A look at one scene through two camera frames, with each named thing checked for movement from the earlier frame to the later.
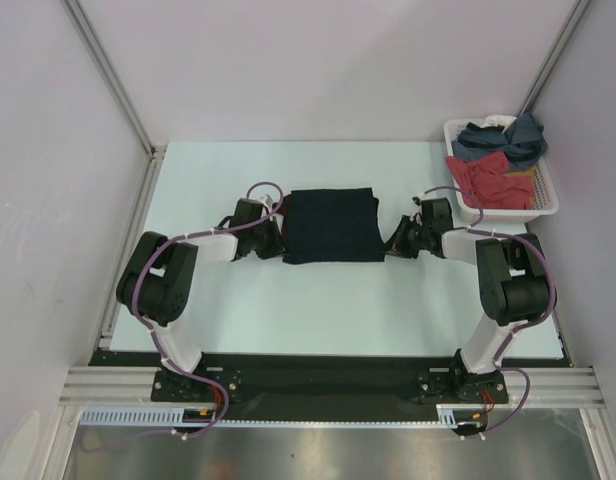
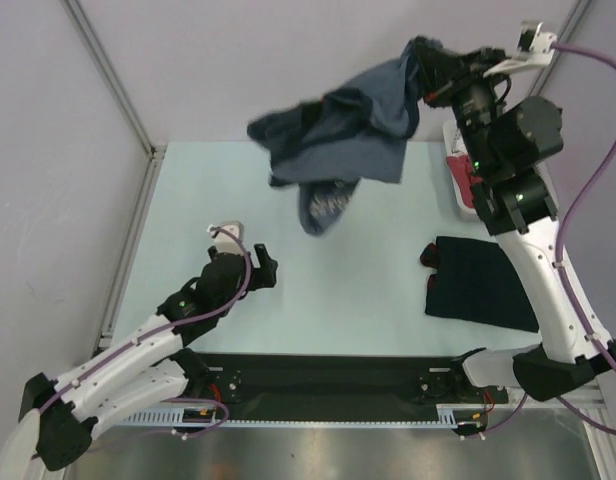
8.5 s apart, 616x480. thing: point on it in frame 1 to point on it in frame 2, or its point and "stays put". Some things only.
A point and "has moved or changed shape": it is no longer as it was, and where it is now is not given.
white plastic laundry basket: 468,210 stays put
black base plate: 329,386 stays put
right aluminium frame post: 551,58 stays put
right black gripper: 398,244 to 444,74
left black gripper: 277,245 to 262,276
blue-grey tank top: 522,142 has moved or changed shape
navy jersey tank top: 333,226 to 475,281
